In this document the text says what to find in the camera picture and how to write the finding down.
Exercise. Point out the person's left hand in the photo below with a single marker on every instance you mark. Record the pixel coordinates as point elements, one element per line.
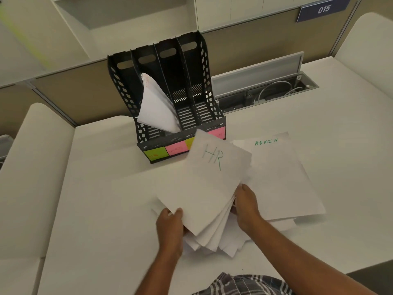
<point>169,233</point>

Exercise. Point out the person's right hand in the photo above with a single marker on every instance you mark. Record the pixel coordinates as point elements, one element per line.
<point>247,208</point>

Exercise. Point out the person's right thumb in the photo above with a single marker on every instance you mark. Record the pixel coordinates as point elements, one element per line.
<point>242,195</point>

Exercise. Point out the person's left thumb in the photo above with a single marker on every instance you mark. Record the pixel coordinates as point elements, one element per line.
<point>176,215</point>

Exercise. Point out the stack of white paper sheets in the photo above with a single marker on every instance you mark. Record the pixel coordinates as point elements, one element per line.
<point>208,187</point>

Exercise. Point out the person's right forearm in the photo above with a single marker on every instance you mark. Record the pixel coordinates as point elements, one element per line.
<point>301,261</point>

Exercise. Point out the person's left forearm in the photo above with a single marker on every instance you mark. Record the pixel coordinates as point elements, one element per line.
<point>159,276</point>

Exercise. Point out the white paper with green writing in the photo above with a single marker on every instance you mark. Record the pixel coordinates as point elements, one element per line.
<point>282,178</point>

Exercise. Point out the green sticky note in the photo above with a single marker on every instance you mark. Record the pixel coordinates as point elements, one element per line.
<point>156,153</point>

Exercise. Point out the large pink sticky note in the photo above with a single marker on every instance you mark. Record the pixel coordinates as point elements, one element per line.
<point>177,148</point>

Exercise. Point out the small pink sticky note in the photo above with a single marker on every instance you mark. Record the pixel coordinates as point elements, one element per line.
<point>216,132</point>

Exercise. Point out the yellow-green sticky note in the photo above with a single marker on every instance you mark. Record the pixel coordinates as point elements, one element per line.
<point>190,142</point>

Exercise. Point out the plaid shirt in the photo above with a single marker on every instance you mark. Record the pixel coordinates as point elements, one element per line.
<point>245,285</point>

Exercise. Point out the white papers bundle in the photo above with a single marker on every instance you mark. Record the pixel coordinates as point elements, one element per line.
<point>156,107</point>

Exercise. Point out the black plastic file organizer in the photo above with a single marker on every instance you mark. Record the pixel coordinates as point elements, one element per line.
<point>184,89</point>

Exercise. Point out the white rounded desk divider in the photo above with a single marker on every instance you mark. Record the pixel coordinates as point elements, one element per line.
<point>30,181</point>
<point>368,46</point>

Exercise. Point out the beige desk partition panel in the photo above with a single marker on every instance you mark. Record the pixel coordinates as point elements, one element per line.
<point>83,89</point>

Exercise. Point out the grey chair part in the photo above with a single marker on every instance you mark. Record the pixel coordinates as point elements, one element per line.
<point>5,150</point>

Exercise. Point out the blue sign plate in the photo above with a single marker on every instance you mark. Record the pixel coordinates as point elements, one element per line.
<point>324,9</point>

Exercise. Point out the white wall shelf cabinet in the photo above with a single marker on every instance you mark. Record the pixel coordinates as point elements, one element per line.
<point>122,18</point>

